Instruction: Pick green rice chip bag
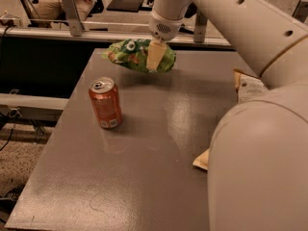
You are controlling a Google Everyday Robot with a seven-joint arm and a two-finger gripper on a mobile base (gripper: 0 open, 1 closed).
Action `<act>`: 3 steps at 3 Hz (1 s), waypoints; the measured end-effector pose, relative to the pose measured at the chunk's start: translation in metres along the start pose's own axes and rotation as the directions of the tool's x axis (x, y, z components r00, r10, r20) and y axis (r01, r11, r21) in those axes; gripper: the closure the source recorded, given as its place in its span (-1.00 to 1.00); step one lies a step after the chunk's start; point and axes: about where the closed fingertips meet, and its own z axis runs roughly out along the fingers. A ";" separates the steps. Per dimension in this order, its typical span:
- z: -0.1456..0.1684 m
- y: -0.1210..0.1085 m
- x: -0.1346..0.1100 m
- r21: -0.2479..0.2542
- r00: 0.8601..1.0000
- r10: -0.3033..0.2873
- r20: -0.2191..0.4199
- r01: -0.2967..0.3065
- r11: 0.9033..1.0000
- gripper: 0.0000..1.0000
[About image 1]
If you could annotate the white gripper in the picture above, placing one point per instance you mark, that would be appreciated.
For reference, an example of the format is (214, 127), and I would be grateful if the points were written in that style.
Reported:
(164, 28)

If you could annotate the seated person in khaki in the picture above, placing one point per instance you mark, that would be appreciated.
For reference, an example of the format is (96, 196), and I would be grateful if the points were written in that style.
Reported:
(51, 9)

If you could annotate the grey side shelf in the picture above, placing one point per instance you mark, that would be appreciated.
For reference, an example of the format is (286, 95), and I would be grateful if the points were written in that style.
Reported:
(34, 107)

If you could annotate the orange soda can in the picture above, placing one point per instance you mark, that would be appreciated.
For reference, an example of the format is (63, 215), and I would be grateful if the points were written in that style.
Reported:
(104, 98)

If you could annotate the metal guard rail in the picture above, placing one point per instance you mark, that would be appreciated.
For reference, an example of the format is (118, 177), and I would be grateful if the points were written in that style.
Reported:
(108, 37)

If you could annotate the left metal rail bracket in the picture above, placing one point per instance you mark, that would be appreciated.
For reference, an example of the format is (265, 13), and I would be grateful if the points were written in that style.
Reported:
(74, 23)

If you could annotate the metal rail bracket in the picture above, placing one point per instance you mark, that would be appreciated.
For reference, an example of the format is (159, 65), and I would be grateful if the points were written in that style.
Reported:
(74, 23)
(199, 27)

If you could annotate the black office chair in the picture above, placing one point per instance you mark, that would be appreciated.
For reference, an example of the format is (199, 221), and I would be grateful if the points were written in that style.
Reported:
(130, 6)

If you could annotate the yellow brown snack bag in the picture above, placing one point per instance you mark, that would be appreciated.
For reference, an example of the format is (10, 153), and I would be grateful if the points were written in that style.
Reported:
(247, 87)

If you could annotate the right metal rail bracket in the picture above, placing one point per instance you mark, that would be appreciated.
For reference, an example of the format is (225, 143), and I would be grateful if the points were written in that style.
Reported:
(199, 27)

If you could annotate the green rice chip bag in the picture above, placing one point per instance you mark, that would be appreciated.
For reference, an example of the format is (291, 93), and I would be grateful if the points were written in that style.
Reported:
(132, 54)

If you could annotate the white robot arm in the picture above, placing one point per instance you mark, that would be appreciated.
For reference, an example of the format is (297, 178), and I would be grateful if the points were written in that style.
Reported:
(258, 157)

